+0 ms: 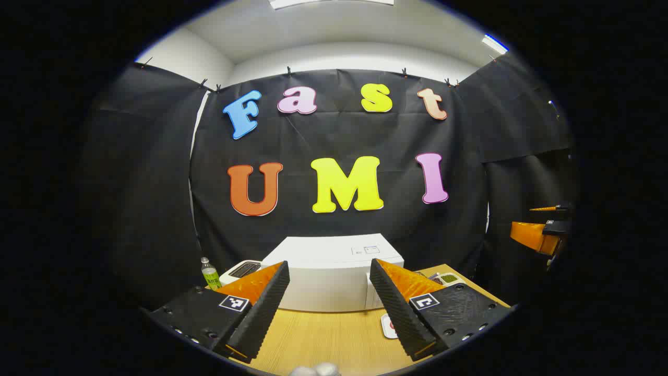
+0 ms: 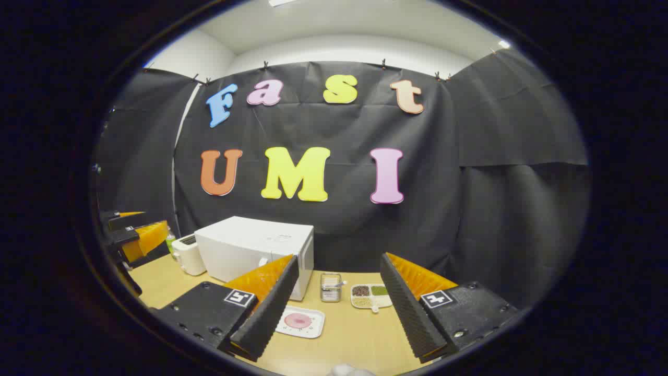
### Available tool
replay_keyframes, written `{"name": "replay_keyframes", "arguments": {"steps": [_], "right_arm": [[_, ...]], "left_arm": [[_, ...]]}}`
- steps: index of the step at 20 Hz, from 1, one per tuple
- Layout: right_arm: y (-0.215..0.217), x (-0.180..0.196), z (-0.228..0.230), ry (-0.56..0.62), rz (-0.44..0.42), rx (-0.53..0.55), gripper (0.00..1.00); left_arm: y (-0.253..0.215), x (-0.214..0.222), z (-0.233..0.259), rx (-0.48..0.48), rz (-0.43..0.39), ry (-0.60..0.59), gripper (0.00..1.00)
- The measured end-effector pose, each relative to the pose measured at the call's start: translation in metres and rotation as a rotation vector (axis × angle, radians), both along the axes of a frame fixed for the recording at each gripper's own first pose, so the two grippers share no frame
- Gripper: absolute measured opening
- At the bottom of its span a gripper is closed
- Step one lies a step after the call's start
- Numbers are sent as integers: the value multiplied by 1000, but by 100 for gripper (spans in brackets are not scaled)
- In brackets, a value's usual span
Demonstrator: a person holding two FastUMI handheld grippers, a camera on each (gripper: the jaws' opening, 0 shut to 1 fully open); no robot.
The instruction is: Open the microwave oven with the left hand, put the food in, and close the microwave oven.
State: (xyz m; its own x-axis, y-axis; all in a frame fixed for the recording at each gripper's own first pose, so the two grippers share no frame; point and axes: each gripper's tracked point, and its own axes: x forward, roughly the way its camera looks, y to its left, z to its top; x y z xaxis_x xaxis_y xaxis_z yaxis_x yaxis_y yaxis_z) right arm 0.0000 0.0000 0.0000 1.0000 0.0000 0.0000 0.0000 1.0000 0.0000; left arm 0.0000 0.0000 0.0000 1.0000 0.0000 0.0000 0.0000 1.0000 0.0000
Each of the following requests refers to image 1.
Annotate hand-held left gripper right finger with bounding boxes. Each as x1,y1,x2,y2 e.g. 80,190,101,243
369,258,515,362

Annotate ceiling light panel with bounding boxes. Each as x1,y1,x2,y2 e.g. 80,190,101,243
481,33,510,55
269,0,395,10

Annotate green drink bottle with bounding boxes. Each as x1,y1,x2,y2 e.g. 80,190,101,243
201,257,221,291

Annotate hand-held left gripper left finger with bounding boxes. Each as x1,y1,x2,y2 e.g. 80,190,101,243
148,261,291,365

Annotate white divided bean dish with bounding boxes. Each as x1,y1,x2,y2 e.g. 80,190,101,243
415,270,467,288

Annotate white toaster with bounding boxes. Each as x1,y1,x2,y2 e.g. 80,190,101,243
219,260,263,287

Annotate white square plate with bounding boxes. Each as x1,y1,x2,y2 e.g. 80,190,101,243
381,313,400,340

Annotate white microwave oven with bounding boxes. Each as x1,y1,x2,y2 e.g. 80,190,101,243
261,234,405,313

